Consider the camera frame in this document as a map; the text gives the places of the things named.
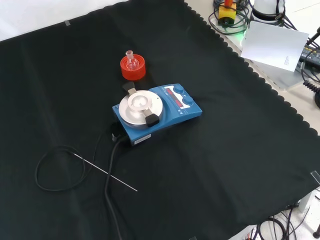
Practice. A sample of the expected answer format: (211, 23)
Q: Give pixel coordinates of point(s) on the clear round-bottom flask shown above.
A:
(131, 65)

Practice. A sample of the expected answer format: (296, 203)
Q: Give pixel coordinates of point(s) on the blue-base heater, steel plate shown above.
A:
(175, 117)

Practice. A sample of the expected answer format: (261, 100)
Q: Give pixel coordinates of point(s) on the black bench cloth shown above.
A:
(225, 150)

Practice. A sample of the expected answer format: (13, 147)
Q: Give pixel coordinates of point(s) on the thin metal probe rod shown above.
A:
(95, 166)

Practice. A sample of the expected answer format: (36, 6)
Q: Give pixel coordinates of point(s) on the yellow stop button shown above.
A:
(226, 13)

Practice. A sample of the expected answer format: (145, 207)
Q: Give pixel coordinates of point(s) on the grey metal platform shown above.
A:
(280, 77)

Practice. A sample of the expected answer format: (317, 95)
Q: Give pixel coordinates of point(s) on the clear tape piece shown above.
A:
(315, 176)
(67, 23)

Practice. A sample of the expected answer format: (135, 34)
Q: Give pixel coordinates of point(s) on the pale board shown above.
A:
(272, 45)

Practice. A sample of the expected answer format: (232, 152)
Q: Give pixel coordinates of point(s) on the black power adapter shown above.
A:
(311, 56)

